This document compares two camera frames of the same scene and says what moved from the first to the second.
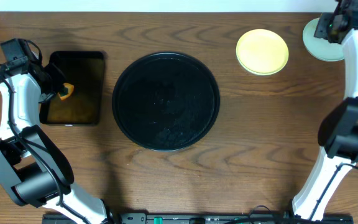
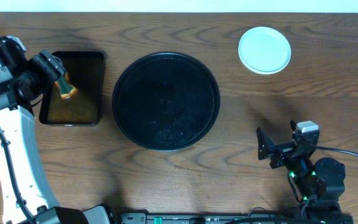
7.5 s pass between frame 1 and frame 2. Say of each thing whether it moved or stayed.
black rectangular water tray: stayed
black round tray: stayed
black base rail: stayed
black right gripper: moved
